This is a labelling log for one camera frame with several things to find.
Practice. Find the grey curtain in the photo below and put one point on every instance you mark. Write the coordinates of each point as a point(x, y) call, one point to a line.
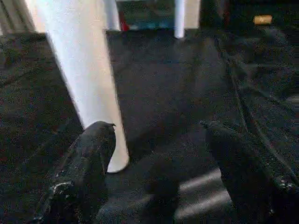
point(14, 16)

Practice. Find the black plastic mat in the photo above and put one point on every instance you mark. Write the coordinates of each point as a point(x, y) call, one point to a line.
point(177, 84)

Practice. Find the small yellow label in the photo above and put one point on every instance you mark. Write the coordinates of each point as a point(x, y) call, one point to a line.
point(262, 19)

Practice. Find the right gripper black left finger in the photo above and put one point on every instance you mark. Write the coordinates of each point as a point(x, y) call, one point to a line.
point(81, 177)

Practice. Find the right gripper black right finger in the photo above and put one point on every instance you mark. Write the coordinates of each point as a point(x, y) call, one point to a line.
point(252, 177)

